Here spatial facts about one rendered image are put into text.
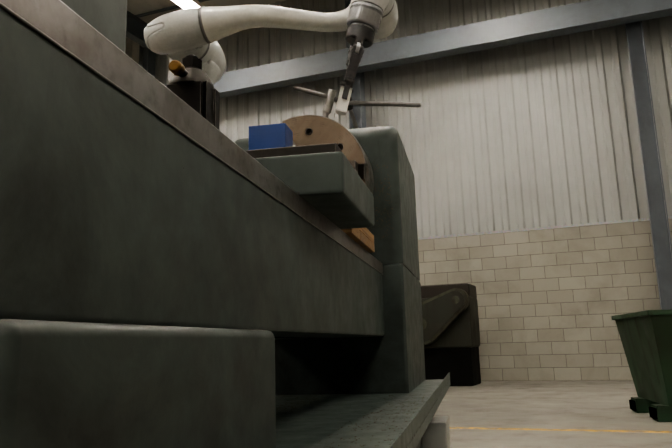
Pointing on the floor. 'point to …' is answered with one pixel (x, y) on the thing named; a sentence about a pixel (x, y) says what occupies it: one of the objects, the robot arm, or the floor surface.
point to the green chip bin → (649, 360)
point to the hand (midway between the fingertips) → (343, 100)
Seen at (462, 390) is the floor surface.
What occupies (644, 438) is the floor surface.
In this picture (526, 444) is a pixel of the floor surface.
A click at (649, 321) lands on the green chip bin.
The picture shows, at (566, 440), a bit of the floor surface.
